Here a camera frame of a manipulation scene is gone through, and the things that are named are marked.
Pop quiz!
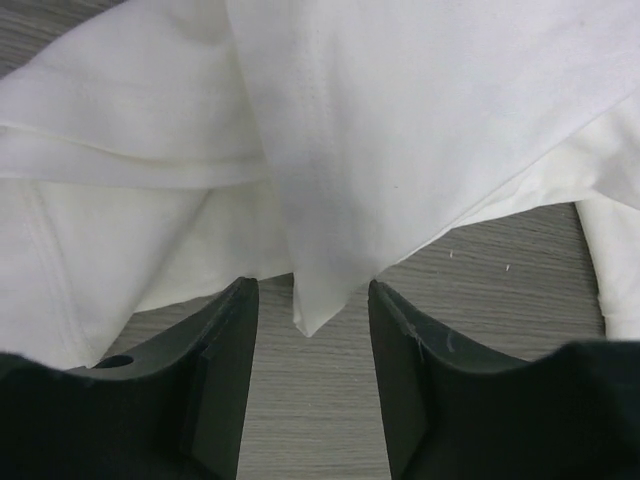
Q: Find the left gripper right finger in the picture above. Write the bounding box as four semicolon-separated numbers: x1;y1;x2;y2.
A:
368;281;639;479

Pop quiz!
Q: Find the white printed t-shirt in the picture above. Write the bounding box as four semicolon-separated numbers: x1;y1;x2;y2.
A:
1;1;639;369

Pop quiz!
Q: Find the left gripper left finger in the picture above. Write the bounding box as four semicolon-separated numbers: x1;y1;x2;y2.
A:
1;278;259;479

